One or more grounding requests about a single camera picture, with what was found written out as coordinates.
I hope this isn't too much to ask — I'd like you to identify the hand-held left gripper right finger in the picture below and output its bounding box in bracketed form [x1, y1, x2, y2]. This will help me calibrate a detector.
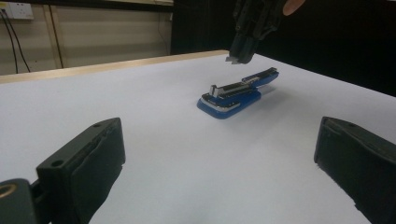
[313, 116, 396, 224]

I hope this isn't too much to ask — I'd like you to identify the blue stapler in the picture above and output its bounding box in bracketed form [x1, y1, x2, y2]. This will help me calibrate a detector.
[196, 66, 280, 120]

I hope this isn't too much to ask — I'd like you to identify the white wall socket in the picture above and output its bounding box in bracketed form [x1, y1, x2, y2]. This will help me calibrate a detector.
[0, 1, 35, 21]

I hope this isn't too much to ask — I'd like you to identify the black cable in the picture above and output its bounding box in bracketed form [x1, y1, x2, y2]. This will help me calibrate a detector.
[0, 9, 19, 75]
[3, 10, 32, 74]

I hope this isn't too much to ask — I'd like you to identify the black curtain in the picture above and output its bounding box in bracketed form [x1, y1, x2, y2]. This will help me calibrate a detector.
[170, 0, 396, 97]

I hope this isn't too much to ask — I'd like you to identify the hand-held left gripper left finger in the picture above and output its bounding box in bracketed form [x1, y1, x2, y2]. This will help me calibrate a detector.
[35, 117, 127, 224]

